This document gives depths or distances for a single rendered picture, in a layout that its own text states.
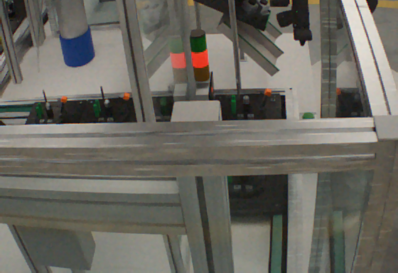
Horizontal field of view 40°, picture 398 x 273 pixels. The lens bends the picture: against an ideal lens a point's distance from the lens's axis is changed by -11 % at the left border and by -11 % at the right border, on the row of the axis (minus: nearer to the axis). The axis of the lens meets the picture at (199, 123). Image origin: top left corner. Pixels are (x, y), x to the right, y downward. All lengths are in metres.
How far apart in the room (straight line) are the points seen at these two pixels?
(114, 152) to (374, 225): 0.24
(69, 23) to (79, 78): 0.26
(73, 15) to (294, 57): 0.99
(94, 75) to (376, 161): 2.28
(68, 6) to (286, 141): 2.23
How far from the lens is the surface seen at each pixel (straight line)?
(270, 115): 2.13
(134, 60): 1.12
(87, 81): 2.66
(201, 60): 1.77
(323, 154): 0.46
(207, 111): 0.78
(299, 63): 2.60
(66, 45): 2.73
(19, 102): 2.48
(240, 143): 0.45
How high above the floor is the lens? 2.29
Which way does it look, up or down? 38 degrees down
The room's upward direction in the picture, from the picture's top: 7 degrees counter-clockwise
